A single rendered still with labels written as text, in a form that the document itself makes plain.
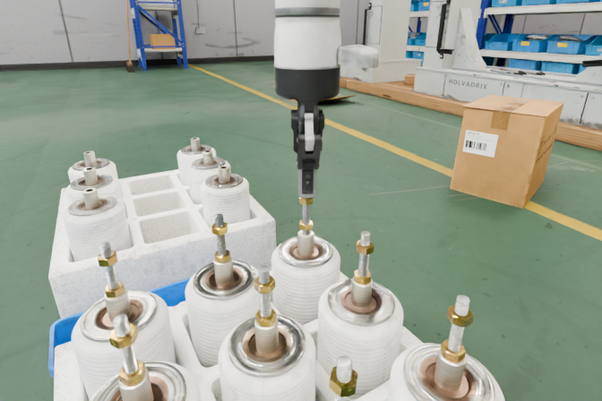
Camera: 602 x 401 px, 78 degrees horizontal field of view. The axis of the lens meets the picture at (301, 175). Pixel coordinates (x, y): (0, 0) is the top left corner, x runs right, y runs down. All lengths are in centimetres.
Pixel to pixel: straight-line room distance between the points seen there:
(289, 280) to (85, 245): 37
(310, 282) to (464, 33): 262
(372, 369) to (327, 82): 31
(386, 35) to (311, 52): 312
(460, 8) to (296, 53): 265
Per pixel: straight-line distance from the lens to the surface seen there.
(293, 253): 52
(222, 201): 73
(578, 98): 235
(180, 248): 72
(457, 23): 301
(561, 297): 101
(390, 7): 353
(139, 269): 72
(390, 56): 356
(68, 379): 53
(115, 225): 72
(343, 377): 27
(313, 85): 41
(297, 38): 40
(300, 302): 52
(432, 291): 90
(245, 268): 49
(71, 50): 636
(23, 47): 641
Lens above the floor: 54
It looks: 22 degrees down
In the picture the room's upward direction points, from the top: straight up
